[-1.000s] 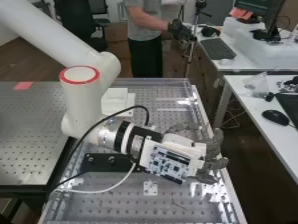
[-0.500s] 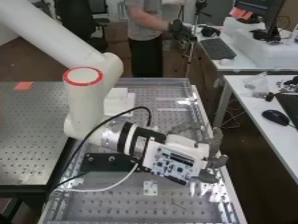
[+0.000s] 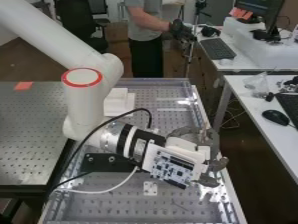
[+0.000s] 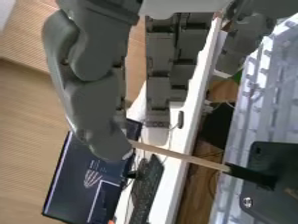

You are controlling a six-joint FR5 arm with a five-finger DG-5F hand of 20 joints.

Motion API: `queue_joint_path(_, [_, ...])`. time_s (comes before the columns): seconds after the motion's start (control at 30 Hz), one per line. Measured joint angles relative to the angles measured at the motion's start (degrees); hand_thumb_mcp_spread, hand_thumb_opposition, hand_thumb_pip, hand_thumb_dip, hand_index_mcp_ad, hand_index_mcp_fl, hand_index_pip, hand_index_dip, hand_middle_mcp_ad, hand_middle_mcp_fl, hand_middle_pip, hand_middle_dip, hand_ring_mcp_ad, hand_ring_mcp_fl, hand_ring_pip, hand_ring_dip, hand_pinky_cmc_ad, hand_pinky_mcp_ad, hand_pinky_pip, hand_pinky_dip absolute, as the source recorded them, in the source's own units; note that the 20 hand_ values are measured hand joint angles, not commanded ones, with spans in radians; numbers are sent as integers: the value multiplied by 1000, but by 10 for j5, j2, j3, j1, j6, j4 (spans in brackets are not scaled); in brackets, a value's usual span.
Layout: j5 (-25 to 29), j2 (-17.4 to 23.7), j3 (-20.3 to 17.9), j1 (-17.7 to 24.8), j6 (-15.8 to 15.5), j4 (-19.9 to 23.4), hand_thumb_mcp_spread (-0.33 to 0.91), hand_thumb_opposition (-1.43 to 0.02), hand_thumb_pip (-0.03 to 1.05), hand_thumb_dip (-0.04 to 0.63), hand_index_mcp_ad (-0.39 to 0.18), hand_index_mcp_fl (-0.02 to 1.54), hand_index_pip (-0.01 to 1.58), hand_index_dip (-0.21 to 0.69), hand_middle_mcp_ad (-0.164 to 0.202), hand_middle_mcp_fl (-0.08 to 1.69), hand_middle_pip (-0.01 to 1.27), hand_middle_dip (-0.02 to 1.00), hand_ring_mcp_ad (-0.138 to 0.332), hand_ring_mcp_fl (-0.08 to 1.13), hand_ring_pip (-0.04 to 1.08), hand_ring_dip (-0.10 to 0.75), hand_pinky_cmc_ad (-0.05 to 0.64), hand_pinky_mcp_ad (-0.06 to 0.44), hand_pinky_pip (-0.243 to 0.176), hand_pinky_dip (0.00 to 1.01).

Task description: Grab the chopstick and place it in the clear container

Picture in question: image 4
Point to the black upright stick holder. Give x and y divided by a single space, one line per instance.
253 176

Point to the clear box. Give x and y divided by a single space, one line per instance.
275 100

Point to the black plate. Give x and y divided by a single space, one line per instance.
275 203

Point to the black keyboard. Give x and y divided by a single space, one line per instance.
144 190

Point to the white desk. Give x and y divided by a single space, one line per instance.
195 100

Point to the wooden chopstick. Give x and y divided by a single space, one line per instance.
177 155

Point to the computer monitor with dark screen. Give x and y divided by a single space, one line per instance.
80 186

